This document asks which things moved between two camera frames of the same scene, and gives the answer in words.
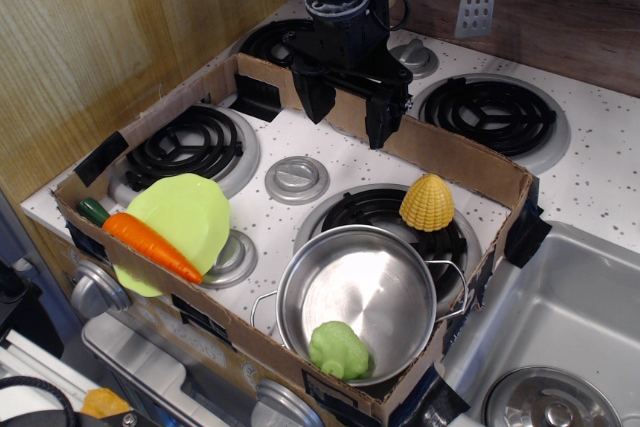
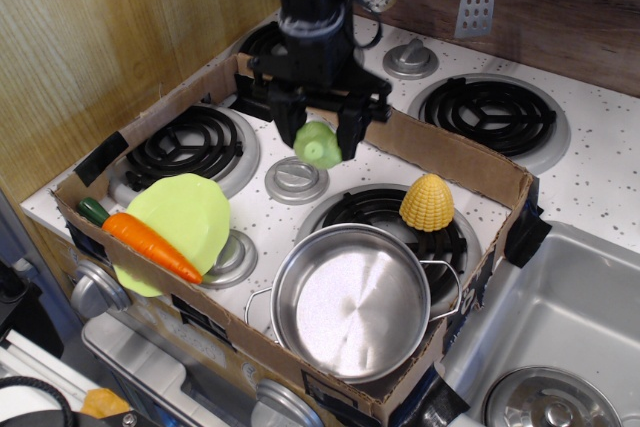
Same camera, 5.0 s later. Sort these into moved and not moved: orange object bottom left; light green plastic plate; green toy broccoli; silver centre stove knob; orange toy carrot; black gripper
Moved: black gripper; green toy broccoli
Not moved: orange toy carrot; light green plastic plate; orange object bottom left; silver centre stove knob
